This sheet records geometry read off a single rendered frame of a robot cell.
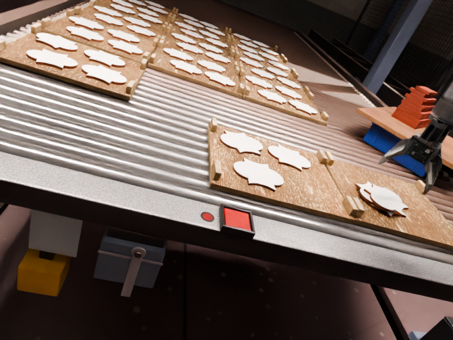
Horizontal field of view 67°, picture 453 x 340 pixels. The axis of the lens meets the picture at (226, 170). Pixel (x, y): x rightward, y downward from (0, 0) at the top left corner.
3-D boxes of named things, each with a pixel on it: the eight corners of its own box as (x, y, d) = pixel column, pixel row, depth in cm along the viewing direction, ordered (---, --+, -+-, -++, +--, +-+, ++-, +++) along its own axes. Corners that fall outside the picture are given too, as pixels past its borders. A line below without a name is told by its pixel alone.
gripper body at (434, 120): (398, 152, 94) (426, 113, 88) (406, 148, 100) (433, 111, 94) (425, 168, 91) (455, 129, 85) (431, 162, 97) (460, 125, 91)
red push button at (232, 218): (249, 235, 75) (251, 231, 74) (223, 229, 74) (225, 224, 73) (246, 217, 80) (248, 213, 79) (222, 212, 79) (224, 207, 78)
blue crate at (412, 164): (441, 168, 166) (454, 151, 161) (423, 179, 144) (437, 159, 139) (385, 134, 182) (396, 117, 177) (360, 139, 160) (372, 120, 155)
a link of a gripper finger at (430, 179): (420, 197, 94) (418, 164, 93) (425, 192, 98) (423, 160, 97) (434, 197, 92) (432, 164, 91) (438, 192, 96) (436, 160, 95)
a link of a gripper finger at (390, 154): (369, 157, 101) (401, 146, 95) (376, 154, 105) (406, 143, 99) (373, 166, 101) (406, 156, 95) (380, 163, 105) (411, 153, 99)
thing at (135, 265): (149, 303, 80) (168, 250, 72) (87, 292, 77) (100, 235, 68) (155, 266, 90) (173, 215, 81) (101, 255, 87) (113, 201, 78)
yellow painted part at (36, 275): (57, 297, 80) (68, 224, 68) (15, 290, 78) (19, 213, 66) (69, 270, 86) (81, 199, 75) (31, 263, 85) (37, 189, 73)
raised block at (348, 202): (354, 217, 93) (359, 210, 92) (348, 216, 93) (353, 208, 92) (346, 204, 99) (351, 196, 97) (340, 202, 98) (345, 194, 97)
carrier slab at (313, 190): (352, 224, 93) (356, 220, 93) (209, 188, 84) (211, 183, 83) (316, 158, 123) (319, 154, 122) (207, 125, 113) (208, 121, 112)
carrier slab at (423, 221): (471, 255, 102) (475, 251, 102) (352, 223, 94) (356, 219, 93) (413, 187, 132) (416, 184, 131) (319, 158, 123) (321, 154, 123)
